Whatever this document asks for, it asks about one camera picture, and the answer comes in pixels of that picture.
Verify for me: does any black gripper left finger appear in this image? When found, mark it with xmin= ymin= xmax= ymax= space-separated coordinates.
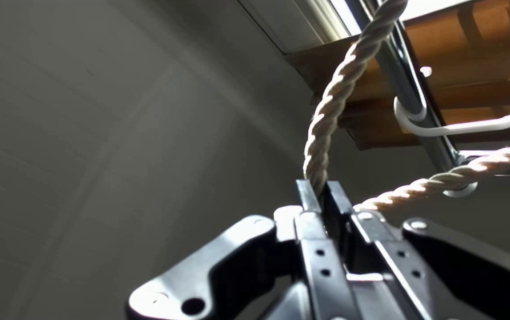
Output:
xmin=293 ymin=180 xmax=350 ymax=320

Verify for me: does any white plastic coat hanger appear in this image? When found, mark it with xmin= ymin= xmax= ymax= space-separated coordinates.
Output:
xmin=391 ymin=65 xmax=510 ymax=201

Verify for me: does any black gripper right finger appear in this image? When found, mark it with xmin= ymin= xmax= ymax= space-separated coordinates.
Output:
xmin=325 ymin=180 xmax=439 ymax=320

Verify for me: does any beige twisted rope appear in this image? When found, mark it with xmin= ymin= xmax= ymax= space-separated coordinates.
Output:
xmin=300 ymin=0 xmax=510 ymax=214

